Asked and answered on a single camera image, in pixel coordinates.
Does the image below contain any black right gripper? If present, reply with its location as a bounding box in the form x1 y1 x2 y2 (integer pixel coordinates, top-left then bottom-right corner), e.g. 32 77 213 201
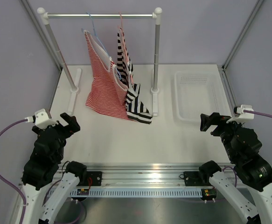
200 112 244 161

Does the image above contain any black white striped tank top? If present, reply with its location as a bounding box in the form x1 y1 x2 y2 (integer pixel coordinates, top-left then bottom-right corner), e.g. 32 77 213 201
117 28 153 124

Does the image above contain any pink wire hanger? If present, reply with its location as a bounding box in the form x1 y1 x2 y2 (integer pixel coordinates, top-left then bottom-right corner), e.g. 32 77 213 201
119 12 134 85

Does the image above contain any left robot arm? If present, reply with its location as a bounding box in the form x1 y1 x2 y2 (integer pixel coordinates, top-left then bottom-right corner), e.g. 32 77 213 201
20 109 87 224

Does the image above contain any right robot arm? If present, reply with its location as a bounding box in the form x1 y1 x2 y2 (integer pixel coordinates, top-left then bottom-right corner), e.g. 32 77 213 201
198 112 272 224

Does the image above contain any red white striped tank top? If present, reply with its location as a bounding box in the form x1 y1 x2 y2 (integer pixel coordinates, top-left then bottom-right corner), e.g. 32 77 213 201
84 30 129 120

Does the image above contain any white perforated plastic basket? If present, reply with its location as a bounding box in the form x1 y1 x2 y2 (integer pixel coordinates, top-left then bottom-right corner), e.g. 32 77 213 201
174 70 231 123

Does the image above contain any white and silver clothes rack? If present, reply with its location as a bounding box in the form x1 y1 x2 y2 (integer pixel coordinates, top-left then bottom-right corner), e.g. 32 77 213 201
37 7 162 116

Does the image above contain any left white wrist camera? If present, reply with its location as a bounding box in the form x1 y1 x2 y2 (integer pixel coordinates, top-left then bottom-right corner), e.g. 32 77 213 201
25 109 58 129

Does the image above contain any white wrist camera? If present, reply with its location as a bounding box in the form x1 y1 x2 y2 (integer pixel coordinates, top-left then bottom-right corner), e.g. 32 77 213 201
25 109 58 129
226 105 254 124

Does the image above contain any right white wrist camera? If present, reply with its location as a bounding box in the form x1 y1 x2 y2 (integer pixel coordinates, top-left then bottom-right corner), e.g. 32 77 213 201
226 105 254 124

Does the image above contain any right aluminium frame post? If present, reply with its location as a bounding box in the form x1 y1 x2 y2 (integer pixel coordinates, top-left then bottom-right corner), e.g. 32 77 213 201
222 0 265 72

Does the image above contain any aluminium frame post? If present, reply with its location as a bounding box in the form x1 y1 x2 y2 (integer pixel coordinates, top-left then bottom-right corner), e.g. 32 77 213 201
222 0 265 72
19 0 62 73

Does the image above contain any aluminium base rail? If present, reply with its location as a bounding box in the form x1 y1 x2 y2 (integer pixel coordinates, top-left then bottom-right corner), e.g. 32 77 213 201
19 163 272 189

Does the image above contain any blue wire hanger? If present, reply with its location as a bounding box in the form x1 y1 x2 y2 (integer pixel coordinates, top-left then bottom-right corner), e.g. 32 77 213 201
85 12 123 81

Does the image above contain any white slotted cable duct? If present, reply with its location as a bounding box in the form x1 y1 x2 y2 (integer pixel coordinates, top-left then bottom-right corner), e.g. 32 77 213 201
68 188 202 198

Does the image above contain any left aluminium frame post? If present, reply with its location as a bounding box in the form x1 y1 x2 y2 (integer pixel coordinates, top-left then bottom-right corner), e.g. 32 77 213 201
19 0 62 73

